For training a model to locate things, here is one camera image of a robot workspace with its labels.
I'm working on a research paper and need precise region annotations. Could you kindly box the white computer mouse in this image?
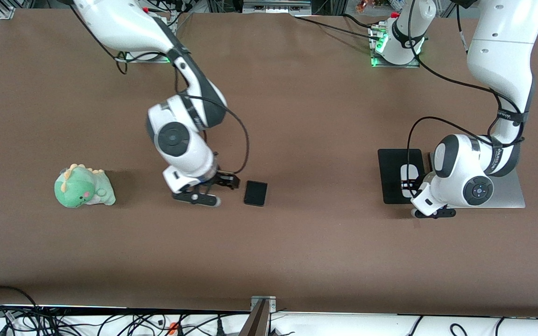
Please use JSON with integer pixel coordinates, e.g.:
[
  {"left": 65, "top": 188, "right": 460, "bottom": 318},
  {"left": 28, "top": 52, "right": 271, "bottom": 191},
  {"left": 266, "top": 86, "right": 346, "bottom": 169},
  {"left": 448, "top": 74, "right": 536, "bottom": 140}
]
[{"left": 400, "top": 164, "right": 422, "bottom": 198}]

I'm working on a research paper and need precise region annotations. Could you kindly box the black smartphone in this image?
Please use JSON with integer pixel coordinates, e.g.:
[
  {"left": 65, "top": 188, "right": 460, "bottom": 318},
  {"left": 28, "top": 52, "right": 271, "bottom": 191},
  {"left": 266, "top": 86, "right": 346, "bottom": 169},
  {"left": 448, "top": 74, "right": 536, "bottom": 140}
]
[{"left": 243, "top": 180, "right": 268, "bottom": 207}]

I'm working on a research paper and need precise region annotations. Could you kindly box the black mouse pad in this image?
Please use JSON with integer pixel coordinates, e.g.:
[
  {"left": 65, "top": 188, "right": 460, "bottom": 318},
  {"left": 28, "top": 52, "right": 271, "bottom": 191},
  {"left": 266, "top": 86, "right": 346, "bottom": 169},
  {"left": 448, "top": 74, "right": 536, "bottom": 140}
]
[{"left": 377, "top": 148, "right": 431, "bottom": 205}]

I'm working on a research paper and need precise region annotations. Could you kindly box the grey closed laptop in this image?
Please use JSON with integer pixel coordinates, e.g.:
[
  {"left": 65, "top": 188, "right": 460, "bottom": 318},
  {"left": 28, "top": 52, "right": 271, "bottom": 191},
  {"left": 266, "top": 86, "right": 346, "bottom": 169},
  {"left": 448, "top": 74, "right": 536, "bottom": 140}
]
[{"left": 429, "top": 151, "right": 526, "bottom": 209}]

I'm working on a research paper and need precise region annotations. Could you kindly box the green dinosaur plush toy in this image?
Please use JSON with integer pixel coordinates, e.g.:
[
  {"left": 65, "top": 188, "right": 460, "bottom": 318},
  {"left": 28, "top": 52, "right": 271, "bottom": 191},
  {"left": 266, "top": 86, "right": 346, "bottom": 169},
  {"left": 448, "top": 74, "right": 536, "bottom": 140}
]
[{"left": 54, "top": 163, "right": 116, "bottom": 209}]

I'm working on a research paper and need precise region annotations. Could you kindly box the grey aluminium beam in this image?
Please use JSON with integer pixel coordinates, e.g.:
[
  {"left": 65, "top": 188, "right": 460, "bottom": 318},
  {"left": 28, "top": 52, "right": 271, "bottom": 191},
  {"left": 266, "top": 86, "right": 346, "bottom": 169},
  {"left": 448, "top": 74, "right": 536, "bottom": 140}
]
[{"left": 239, "top": 300, "right": 269, "bottom": 336}]

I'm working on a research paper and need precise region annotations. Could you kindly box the grey metal box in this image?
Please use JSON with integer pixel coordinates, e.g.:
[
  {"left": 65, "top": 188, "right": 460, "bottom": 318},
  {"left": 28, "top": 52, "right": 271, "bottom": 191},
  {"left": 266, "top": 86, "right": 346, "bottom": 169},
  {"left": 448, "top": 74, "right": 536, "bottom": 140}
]
[{"left": 242, "top": 0, "right": 312, "bottom": 14}]

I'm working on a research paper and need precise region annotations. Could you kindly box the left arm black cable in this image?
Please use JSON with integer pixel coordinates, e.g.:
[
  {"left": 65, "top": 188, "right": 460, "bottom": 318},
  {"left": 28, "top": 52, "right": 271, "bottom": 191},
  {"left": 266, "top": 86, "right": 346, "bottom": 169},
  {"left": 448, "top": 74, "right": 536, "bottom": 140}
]
[{"left": 397, "top": 0, "right": 527, "bottom": 188}]

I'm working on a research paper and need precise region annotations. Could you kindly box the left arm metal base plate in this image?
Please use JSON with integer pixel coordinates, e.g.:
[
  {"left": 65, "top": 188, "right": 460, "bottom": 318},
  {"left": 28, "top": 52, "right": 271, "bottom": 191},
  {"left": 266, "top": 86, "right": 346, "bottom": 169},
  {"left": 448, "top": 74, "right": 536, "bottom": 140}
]
[{"left": 368, "top": 23, "right": 422, "bottom": 69}]

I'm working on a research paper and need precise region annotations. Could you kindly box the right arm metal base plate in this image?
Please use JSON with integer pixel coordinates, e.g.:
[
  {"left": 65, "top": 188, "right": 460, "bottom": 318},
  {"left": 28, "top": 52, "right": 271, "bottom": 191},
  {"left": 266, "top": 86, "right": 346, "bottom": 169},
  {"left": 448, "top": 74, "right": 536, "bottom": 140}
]
[{"left": 123, "top": 49, "right": 175, "bottom": 63}]

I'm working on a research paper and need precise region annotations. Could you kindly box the metal table edge bracket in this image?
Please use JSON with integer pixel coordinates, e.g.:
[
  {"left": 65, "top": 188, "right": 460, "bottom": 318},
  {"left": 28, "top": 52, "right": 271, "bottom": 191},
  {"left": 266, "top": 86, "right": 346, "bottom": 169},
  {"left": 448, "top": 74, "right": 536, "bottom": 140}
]
[{"left": 250, "top": 295, "right": 277, "bottom": 312}]

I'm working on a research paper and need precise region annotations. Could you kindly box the thin black table cable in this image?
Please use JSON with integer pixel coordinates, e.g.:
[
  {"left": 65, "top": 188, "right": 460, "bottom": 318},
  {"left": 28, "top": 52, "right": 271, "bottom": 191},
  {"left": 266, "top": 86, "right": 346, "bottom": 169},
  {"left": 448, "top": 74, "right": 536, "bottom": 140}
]
[{"left": 342, "top": 13, "right": 378, "bottom": 29}]

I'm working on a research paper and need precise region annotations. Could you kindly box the thick black table cable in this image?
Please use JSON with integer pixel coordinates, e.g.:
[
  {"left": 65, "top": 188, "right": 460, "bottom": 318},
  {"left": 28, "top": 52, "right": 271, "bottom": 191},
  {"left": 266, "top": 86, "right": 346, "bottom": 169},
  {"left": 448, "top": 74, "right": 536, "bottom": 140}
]
[{"left": 292, "top": 16, "right": 382, "bottom": 42}]

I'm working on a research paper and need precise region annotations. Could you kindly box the black looped floor cable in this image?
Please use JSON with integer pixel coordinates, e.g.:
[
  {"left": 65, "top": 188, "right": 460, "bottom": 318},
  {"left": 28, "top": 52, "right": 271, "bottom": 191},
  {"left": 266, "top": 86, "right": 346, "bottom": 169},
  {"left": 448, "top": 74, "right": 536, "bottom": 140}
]
[{"left": 0, "top": 285, "right": 42, "bottom": 312}]

